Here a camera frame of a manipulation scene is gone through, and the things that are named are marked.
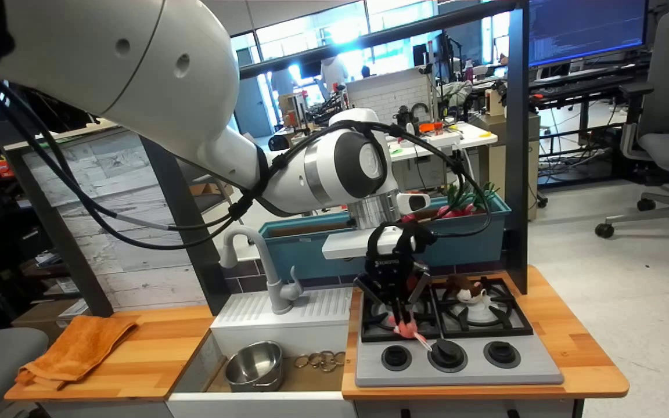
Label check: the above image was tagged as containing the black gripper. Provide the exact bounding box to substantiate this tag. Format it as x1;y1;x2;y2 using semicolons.
355;224;429;334

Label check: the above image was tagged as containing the orange towel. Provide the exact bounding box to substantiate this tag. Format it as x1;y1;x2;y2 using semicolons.
16;316;137;390

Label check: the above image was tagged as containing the pink plush doll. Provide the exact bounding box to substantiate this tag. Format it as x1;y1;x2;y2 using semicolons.
388;314;427;347

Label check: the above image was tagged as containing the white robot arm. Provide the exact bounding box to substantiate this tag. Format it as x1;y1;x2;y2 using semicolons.
0;0;397;216

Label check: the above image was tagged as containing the silver metal pot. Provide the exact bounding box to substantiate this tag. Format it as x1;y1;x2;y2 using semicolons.
224;342;287;393

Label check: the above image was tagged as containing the left stove knob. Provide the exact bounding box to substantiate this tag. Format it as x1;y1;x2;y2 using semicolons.
382;347;412;372

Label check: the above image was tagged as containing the stove knob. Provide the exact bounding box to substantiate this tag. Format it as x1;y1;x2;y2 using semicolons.
382;347;412;372
483;342;520;369
427;339;467;372

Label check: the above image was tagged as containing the middle stove knob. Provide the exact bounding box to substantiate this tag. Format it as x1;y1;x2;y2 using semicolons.
427;339;467;372

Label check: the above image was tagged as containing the brown white plush doll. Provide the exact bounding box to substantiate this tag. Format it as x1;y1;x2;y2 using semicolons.
449;282;486;307

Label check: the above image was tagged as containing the grey toy stove top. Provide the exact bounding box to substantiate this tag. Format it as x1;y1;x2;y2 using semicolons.
355;277;562;389

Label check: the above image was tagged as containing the white toy sink basin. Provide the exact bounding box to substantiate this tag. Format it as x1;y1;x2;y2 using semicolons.
167;289;355;418

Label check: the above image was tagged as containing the right teal planter bin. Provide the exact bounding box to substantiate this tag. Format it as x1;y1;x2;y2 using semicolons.
416;191;512;270

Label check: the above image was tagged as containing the teal planter bin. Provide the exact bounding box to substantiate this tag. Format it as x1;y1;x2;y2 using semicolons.
260;213;364;282
416;191;512;270

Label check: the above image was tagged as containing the right stove knob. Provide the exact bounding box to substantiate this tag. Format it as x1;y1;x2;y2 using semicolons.
483;342;520;369

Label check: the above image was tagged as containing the grey toy faucet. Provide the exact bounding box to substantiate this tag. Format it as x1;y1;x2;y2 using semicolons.
222;231;307;316

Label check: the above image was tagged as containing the left teal planter bin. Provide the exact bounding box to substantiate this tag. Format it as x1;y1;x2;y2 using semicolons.
260;213;364;282

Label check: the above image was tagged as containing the white cluttered work table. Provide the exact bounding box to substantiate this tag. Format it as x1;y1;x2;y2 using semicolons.
388;122;499;163

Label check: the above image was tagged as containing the blue computer monitor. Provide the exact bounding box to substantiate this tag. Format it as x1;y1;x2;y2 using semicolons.
530;0;648;67

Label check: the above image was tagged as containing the grey wood backsplash panel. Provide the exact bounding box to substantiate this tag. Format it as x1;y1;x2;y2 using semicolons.
22;125;209;311

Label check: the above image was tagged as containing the metal ring set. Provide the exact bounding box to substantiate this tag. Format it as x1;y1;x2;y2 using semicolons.
296;350;347;375

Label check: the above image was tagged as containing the black metal frame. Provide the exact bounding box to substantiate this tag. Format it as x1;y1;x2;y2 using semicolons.
111;0;530;291

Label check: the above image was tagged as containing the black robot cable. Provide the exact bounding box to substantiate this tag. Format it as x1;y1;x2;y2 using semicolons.
0;78;499;253

